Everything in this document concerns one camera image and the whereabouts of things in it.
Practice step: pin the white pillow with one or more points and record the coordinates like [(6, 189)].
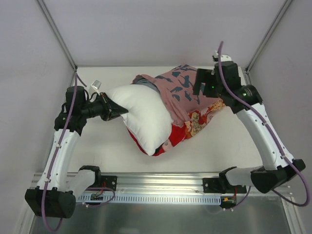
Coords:
[(147, 119)]

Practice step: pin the aluminium mounting rail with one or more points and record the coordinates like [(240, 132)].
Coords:
[(166, 184)]

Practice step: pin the right aluminium frame post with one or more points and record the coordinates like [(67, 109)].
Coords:
[(269, 33)]

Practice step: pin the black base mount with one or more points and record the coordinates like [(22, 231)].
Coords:
[(217, 185), (105, 181)]

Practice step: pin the left aluminium frame post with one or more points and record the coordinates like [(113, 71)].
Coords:
[(49, 18)]

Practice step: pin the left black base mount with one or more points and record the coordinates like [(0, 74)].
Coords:
[(105, 181)]

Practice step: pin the pink red patterned pillowcase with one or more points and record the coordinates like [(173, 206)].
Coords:
[(190, 113)]

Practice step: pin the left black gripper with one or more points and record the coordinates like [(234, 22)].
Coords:
[(106, 106)]

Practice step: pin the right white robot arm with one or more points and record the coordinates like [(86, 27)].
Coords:
[(278, 164)]

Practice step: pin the aluminium frame post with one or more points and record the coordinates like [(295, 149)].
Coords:
[(49, 18), (269, 33)]

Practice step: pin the white slotted cable duct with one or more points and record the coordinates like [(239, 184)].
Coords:
[(150, 199)]

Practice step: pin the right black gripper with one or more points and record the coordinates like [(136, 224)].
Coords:
[(200, 81)]

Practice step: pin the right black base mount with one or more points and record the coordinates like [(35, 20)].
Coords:
[(217, 185)]

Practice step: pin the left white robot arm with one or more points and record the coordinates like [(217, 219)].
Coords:
[(53, 196)]

